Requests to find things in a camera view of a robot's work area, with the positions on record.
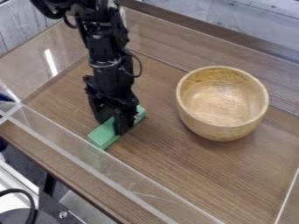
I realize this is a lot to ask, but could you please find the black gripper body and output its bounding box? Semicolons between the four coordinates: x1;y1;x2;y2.
82;62;140;121

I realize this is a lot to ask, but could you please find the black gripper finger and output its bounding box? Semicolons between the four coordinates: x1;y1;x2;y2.
88;93;112;124
114;108;136;136

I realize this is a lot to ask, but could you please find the green rectangular block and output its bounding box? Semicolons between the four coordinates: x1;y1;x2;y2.
88;105;146;150

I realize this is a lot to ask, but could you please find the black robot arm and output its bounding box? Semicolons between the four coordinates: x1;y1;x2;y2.
30;0;142;136

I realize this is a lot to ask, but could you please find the light wooden bowl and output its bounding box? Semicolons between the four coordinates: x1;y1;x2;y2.
175;66;270;142

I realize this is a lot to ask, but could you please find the black table leg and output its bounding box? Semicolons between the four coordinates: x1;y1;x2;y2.
43;174;58;197

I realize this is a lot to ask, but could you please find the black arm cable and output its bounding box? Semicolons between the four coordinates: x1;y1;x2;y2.
118;49;144;79

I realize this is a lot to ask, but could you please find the clear acrylic tray wall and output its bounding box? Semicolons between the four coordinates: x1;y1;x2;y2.
0;10;299;224

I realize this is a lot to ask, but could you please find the grey metal base plate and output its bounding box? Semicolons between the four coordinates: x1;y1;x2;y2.
39;191;118;224

